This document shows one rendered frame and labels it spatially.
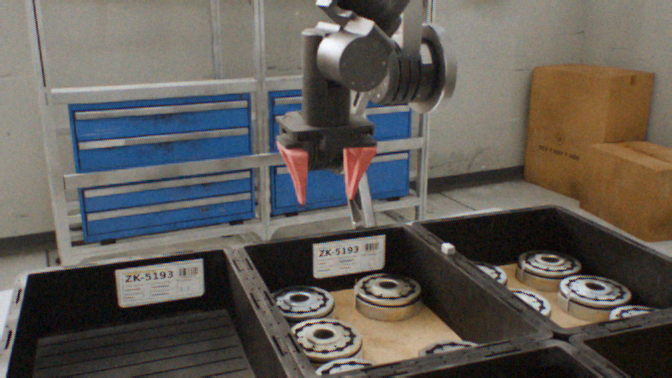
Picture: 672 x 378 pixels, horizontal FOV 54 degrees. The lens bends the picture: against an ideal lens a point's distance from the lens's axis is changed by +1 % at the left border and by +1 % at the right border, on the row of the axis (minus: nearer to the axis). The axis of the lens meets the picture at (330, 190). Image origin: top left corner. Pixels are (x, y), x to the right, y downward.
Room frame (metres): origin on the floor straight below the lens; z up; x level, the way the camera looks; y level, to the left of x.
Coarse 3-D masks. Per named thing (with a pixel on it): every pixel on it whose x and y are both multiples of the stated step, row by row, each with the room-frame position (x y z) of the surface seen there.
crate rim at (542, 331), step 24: (264, 240) 0.96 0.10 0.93; (288, 240) 0.96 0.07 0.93; (312, 240) 0.97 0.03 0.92; (456, 264) 0.87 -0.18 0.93; (264, 288) 0.79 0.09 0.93; (480, 288) 0.80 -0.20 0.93; (288, 336) 0.67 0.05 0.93; (528, 336) 0.66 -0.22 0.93; (552, 336) 0.67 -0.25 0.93; (408, 360) 0.61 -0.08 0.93; (432, 360) 0.61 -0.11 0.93
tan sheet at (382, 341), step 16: (336, 304) 0.94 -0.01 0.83; (352, 304) 0.94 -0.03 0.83; (352, 320) 0.88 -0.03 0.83; (368, 320) 0.88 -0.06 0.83; (400, 320) 0.88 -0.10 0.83; (416, 320) 0.88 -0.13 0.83; (432, 320) 0.88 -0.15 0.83; (368, 336) 0.84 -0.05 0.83; (384, 336) 0.84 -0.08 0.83; (400, 336) 0.84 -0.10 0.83; (416, 336) 0.84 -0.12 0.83; (432, 336) 0.84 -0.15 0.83; (448, 336) 0.84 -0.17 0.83; (368, 352) 0.79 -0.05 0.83; (384, 352) 0.79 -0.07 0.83; (400, 352) 0.79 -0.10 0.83; (416, 352) 0.79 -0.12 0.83
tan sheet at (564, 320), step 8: (512, 264) 1.09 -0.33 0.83; (504, 272) 1.06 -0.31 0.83; (512, 272) 1.06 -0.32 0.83; (512, 280) 1.03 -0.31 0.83; (520, 288) 0.99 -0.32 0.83; (528, 288) 0.99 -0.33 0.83; (544, 296) 0.97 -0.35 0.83; (552, 296) 0.97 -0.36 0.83; (552, 304) 0.94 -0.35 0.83; (552, 312) 0.91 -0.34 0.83; (560, 312) 0.91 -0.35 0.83; (552, 320) 0.89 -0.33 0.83; (560, 320) 0.89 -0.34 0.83; (568, 320) 0.89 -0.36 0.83; (576, 320) 0.89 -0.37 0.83
